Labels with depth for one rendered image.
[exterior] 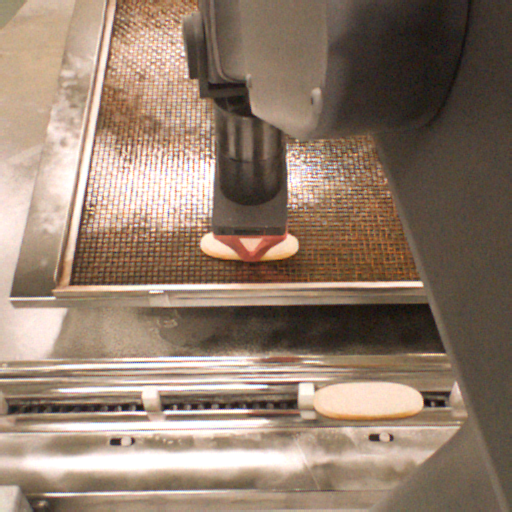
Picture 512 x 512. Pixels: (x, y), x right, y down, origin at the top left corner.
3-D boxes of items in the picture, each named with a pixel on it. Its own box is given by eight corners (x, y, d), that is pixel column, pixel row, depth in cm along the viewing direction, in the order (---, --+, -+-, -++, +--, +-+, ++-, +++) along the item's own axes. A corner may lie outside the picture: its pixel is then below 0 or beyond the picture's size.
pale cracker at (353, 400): (314, 421, 58) (314, 415, 57) (310, 385, 61) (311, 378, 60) (426, 420, 58) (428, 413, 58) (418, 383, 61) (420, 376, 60)
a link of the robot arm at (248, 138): (217, 112, 47) (294, 102, 48) (204, 50, 51) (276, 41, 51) (221, 175, 53) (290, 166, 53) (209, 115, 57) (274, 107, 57)
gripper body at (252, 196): (286, 153, 63) (289, 94, 57) (286, 239, 57) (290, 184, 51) (218, 152, 63) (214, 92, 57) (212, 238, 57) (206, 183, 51)
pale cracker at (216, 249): (199, 260, 66) (198, 254, 65) (202, 230, 68) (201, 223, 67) (298, 262, 66) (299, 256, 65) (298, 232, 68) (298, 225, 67)
